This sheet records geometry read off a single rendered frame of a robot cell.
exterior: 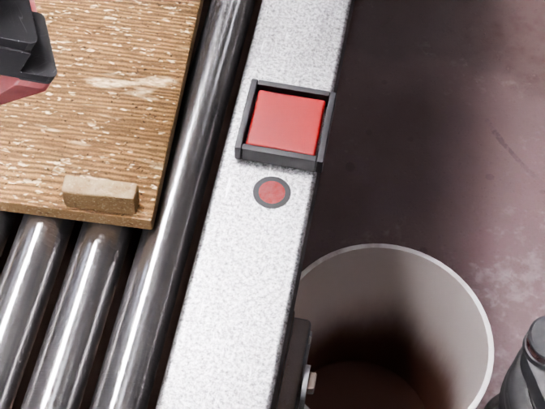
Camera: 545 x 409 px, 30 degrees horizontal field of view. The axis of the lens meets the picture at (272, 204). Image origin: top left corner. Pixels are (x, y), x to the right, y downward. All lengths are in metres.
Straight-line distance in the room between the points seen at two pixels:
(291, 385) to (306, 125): 0.22
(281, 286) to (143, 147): 0.17
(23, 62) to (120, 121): 0.34
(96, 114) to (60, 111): 0.03
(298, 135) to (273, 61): 0.10
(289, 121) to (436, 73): 1.28
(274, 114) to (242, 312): 0.18
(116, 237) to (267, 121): 0.16
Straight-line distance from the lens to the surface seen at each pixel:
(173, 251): 0.82
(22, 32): 0.54
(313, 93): 0.89
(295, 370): 0.87
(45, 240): 0.84
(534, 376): 1.52
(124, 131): 0.87
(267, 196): 0.85
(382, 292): 1.57
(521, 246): 1.95
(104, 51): 0.92
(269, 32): 0.96
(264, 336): 0.79
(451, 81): 2.14
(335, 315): 1.61
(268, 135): 0.87
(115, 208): 0.81
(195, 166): 0.86
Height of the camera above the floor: 1.64
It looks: 58 degrees down
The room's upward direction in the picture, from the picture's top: 3 degrees clockwise
